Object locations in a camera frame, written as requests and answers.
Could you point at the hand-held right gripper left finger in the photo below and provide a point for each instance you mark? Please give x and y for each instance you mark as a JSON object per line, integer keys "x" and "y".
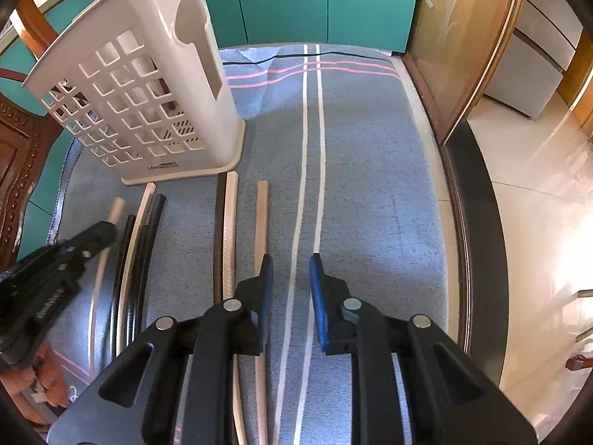
{"x": 265, "y": 296}

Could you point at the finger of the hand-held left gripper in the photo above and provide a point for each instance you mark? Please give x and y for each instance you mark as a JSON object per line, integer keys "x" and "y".
{"x": 90, "y": 238}

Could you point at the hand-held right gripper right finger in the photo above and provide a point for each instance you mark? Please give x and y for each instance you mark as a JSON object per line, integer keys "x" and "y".
{"x": 318, "y": 306}

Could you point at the thin dark brown chopstick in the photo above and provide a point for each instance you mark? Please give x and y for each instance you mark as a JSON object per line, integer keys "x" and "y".
{"x": 126, "y": 241}

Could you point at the pale beige chopstick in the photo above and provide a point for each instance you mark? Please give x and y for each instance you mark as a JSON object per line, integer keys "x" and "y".
{"x": 116, "y": 208}

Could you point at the black chopstick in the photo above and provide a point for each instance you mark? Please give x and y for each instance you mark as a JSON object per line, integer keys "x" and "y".
{"x": 142, "y": 250}
{"x": 156, "y": 213}

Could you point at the beige textured chopstick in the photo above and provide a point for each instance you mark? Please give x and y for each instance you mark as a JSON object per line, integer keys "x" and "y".
{"x": 230, "y": 241}

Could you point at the light wooden chopstick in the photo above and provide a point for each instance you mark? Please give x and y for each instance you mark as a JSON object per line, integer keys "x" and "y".
{"x": 261, "y": 222}

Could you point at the white plastic laundry basket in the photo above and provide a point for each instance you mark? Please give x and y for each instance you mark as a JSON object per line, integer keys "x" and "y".
{"x": 139, "y": 4}

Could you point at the person's left hand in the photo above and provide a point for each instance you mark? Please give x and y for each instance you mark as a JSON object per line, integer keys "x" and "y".
{"x": 55, "y": 371}

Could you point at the carved wooden chair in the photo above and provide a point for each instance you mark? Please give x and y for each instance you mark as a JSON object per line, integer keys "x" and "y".
{"x": 14, "y": 148}

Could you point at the blue striped tablecloth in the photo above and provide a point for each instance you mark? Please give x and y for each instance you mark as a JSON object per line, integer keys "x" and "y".
{"x": 370, "y": 171}

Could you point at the wooden furniture piece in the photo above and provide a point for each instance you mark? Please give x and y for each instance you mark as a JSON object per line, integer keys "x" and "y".
{"x": 584, "y": 359}

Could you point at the wood-framed glass door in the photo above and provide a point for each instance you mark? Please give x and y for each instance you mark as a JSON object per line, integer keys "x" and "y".
{"x": 454, "y": 55}

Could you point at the teal cabinet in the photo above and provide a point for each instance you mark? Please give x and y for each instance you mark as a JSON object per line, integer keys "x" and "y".
{"x": 301, "y": 0}

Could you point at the grey refrigerator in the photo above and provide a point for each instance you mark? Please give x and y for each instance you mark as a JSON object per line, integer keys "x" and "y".
{"x": 532, "y": 74}

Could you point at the wooden door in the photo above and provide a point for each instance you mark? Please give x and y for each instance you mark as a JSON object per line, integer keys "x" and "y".
{"x": 581, "y": 83}

